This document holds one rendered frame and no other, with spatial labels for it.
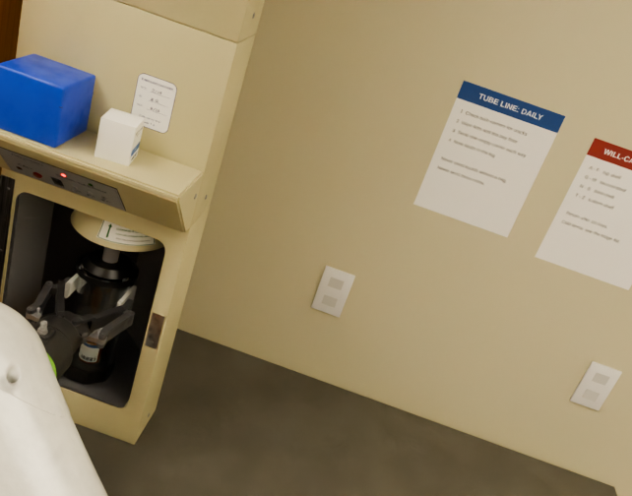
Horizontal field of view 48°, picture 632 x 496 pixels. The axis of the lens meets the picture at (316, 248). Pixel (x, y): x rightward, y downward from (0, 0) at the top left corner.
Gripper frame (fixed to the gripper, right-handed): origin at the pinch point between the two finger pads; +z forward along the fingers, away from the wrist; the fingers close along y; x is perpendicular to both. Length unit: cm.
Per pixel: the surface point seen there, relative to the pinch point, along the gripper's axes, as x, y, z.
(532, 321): -6, -83, 36
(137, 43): -46.2, 0.2, -6.9
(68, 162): -29.8, 2.5, -18.1
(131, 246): -12.5, -4.5, -3.9
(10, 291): 3.7, 14.4, -5.2
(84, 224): -13.2, 4.1, -3.8
